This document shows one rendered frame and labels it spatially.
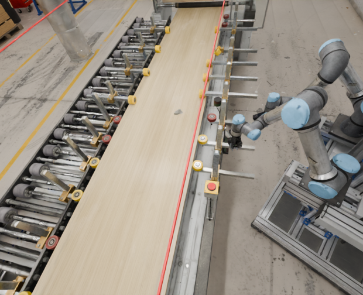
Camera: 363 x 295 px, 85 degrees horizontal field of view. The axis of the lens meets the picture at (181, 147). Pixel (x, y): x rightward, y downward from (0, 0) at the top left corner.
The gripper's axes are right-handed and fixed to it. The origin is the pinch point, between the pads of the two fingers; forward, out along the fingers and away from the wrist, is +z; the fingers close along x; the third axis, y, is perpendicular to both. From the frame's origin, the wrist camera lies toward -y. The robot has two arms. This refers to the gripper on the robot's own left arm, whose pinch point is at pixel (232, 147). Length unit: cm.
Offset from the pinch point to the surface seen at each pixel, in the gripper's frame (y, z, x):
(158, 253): 65, 0, -63
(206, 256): 68, 20, -35
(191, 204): 29, 28, -40
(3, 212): 19, 3, -177
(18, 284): 67, 5, -150
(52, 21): -347, 3, -234
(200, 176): 5.7, 27.2, -27.5
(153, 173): 11, -1, -63
